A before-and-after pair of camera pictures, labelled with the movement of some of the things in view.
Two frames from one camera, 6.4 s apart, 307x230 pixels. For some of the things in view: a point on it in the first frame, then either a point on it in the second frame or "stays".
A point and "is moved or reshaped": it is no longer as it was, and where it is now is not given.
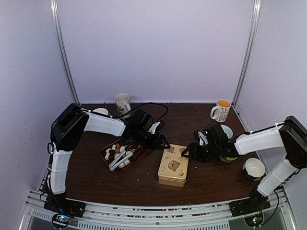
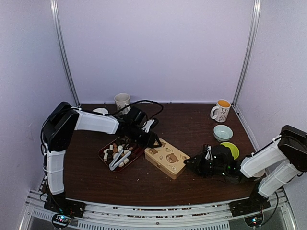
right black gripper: (194, 152) to (197, 167)
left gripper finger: (164, 142) to (157, 139)
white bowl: (101, 110) stays
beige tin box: (175, 180) to (169, 161)
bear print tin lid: (172, 165) is moved or reshaped
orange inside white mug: (220, 112) stays
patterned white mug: (122, 100) stays
